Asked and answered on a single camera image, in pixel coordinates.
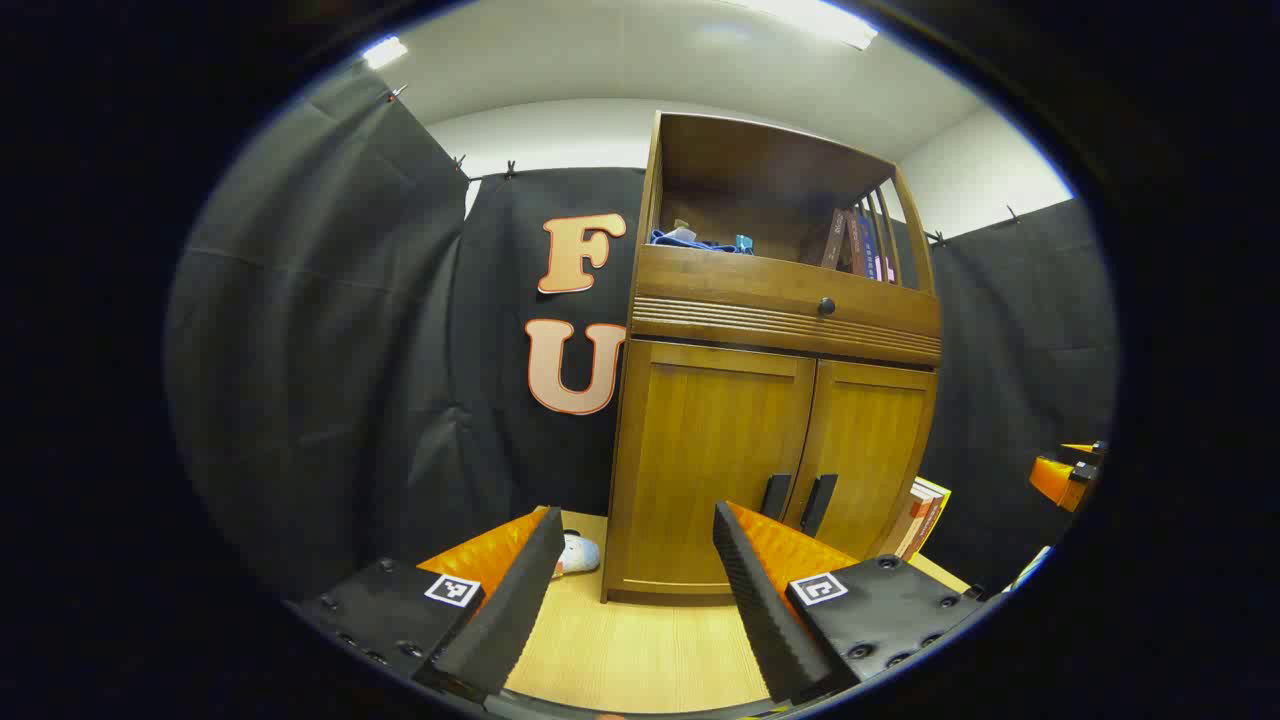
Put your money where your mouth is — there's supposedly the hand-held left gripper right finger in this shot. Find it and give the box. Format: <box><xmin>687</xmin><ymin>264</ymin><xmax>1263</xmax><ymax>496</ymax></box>
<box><xmin>712</xmin><ymin>500</ymin><xmax>986</xmax><ymax>706</ymax></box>

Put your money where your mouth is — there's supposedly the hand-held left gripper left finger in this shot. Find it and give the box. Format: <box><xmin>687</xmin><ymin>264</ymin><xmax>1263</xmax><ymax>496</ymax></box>
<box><xmin>290</xmin><ymin>506</ymin><xmax>566</xmax><ymax>706</ymax></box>

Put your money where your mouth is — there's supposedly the wooden shoe cabinet door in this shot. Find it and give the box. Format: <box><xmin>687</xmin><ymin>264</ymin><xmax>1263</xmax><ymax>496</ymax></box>
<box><xmin>620</xmin><ymin>340</ymin><xmax>816</xmax><ymax>593</ymax></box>
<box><xmin>790</xmin><ymin>360</ymin><xmax>937</xmax><ymax>561</ymax></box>

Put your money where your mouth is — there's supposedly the wooden double-door shoe cabinet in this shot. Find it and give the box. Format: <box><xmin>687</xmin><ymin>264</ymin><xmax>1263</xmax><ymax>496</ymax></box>
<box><xmin>600</xmin><ymin>110</ymin><xmax>943</xmax><ymax>607</ymax></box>

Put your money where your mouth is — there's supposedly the wooden cabinet drawer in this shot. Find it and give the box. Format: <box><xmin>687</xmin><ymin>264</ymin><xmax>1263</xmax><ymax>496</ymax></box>
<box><xmin>630</xmin><ymin>245</ymin><xmax>943</xmax><ymax>367</ymax></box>

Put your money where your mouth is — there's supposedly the white slipper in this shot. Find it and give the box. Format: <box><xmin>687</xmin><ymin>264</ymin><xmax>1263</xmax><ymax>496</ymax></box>
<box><xmin>553</xmin><ymin>532</ymin><xmax>602</xmax><ymax>580</ymax></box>

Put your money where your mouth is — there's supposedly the yellow book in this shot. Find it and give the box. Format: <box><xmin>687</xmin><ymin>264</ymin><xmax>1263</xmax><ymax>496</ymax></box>
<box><xmin>912</xmin><ymin>478</ymin><xmax>952</xmax><ymax>561</ymax></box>

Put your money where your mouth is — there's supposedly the brown book with white spine text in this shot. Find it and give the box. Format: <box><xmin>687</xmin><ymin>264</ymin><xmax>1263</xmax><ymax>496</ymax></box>
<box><xmin>903</xmin><ymin>484</ymin><xmax>941</xmax><ymax>559</ymax></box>

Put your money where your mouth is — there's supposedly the beige book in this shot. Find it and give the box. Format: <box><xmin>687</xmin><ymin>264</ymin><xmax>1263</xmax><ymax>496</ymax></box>
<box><xmin>893</xmin><ymin>480</ymin><xmax>926</xmax><ymax>556</ymax></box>

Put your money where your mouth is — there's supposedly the black backdrop cloth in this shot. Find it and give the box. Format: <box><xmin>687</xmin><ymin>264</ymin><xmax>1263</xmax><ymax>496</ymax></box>
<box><xmin>165</xmin><ymin>65</ymin><xmax>1119</xmax><ymax>601</ymax></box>

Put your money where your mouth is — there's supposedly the blue cloth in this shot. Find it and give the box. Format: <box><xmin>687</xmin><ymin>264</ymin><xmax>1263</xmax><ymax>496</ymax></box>
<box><xmin>650</xmin><ymin>228</ymin><xmax>741</xmax><ymax>253</ymax></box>

